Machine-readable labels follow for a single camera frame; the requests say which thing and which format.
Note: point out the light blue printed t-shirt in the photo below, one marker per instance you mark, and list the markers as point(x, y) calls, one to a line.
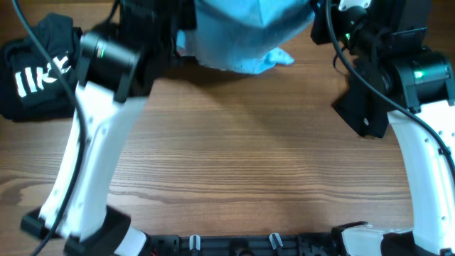
point(244, 36)

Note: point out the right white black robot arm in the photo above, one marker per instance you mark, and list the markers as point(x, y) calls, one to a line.
point(397, 82)

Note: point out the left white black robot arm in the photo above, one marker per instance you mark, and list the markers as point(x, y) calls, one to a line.
point(115, 72)

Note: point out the black t-shirt small logo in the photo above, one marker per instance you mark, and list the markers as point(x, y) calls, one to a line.
point(361, 109)

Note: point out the black t-shirt white letters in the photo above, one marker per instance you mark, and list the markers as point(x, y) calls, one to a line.
point(30, 90)

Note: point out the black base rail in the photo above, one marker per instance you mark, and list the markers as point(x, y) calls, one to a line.
point(274, 244)

